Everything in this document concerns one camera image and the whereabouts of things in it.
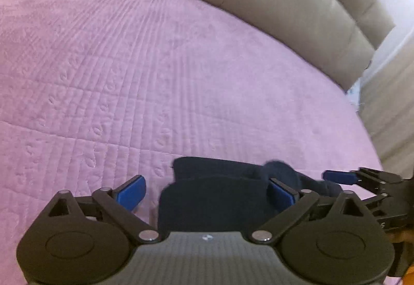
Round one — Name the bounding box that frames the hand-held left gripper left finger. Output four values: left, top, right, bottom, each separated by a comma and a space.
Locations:
47, 175, 161, 244

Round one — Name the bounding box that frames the navy hoodie with white stripes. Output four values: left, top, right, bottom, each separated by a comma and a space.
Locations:
157, 156, 344, 234

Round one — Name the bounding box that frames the pink quilted blanket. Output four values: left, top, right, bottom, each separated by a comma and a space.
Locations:
0, 0, 385, 285

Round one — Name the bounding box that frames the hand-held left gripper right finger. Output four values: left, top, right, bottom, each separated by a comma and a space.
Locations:
249, 177, 368, 244

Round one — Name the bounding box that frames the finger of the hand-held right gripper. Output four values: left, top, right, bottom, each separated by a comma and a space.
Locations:
319, 192, 393, 218
323, 167, 403, 190

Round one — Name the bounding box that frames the white cloth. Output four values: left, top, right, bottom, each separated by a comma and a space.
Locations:
346, 80, 362, 106

